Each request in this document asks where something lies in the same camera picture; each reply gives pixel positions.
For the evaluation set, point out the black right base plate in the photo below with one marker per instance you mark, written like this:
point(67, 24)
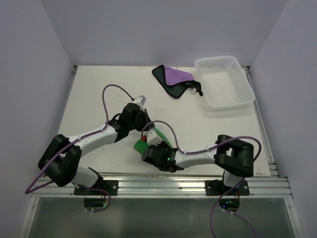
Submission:
point(217, 188)

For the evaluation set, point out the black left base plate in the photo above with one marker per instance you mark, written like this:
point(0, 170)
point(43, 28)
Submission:
point(100, 188)

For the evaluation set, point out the black and purple towel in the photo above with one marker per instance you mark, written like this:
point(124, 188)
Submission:
point(175, 82)

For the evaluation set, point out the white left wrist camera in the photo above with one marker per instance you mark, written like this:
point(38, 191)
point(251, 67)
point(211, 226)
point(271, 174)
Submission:
point(140, 101)

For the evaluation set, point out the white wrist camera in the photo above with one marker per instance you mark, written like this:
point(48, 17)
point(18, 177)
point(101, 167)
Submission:
point(140, 101)
point(152, 137)

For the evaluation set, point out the white plastic basket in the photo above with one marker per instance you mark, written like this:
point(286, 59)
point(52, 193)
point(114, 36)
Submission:
point(224, 83)

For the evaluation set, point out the aluminium mounting rail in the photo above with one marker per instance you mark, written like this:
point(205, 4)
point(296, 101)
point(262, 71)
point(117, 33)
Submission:
point(164, 186)

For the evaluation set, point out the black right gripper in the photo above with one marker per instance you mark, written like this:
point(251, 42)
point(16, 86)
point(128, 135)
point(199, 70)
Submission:
point(155, 147)

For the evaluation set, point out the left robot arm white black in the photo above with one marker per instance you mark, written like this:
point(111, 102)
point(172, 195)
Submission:
point(60, 161)

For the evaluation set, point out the green microfiber towel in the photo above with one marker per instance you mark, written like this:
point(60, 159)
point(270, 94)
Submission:
point(141, 144)

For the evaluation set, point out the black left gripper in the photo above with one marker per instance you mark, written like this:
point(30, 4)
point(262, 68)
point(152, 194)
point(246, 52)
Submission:
point(146, 119)

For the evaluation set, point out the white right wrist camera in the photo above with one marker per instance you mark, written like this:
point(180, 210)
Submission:
point(152, 137)

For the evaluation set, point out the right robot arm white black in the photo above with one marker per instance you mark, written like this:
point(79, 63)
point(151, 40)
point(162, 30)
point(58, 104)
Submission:
point(233, 155)

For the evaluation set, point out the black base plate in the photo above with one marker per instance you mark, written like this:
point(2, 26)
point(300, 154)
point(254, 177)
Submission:
point(217, 188)
point(100, 188)

